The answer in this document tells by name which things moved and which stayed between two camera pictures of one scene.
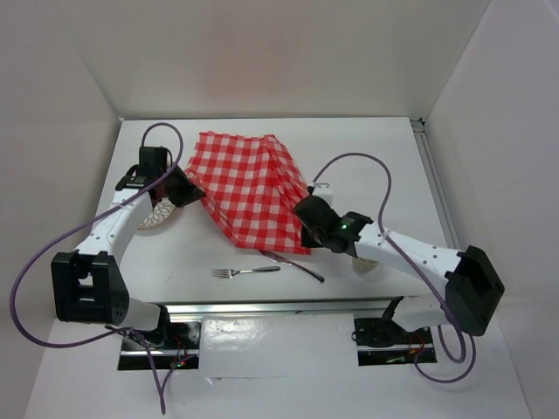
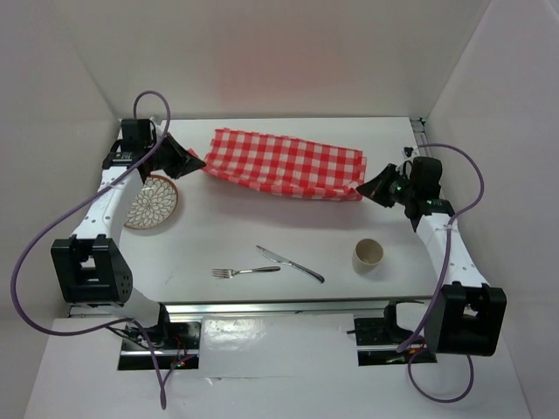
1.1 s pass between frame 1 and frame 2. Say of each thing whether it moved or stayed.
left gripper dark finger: moved
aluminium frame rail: stayed
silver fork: stayed
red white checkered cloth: moved
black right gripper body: moved
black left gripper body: moved
